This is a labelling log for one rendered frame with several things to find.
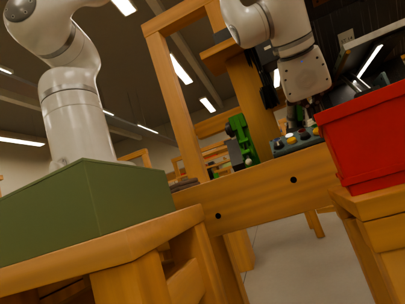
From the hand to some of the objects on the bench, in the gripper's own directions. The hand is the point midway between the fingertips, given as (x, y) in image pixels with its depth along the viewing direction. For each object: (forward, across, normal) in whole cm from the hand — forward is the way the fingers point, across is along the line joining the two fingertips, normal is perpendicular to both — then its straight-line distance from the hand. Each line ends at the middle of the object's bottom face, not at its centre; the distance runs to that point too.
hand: (313, 111), depth 65 cm
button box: (+13, +5, +1) cm, 14 cm away
